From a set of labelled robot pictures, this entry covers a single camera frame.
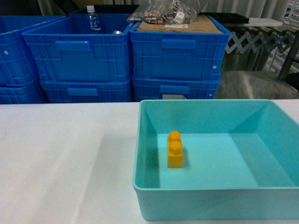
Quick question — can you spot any yellow two-stud toy block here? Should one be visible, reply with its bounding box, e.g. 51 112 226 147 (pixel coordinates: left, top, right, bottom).
167 131 184 168

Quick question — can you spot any blue crate bottom right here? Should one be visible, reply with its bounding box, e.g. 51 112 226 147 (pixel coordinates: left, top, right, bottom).
132 77 220 101

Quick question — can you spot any blue crate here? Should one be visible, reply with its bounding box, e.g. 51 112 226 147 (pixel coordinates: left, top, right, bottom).
0 79 49 104
40 80 132 103
132 77 220 101
22 14 131 82
130 16 231 82
0 15 63 87

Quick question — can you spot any blue crate bottom middle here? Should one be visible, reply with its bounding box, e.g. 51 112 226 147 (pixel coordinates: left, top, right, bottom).
40 80 132 103

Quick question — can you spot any blue crate top right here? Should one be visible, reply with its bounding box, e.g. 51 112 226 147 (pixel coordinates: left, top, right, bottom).
130 16 231 82

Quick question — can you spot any light blue plastic bin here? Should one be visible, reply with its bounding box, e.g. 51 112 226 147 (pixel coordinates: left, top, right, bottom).
133 99 299 220

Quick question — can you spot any silver metal can top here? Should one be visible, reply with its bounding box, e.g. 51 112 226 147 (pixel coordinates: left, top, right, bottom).
112 30 122 35

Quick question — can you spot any clear bag of parts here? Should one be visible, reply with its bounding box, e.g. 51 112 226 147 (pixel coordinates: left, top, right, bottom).
127 0 207 25

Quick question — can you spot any brown cardboard sheet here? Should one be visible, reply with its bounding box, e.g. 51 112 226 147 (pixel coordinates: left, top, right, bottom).
135 15 224 34

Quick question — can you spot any blue crate top middle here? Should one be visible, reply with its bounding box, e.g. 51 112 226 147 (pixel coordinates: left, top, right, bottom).
22 14 131 82

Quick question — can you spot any clear water bottle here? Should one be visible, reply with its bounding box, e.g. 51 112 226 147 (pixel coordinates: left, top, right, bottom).
86 5 101 34

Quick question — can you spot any blue crate bottom left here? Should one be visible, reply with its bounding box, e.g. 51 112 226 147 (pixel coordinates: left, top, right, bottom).
0 79 49 104

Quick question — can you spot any black tray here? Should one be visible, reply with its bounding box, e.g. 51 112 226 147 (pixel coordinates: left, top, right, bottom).
200 12 249 24

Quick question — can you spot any white foam board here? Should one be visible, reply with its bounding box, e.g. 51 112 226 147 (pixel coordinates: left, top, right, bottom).
219 18 284 27

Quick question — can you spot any blue crate top left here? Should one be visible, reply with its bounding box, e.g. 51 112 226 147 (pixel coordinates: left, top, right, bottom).
0 15 63 87

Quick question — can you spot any expandable roller conveyor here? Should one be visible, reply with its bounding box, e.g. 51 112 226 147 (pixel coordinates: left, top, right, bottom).
225 27 295 54

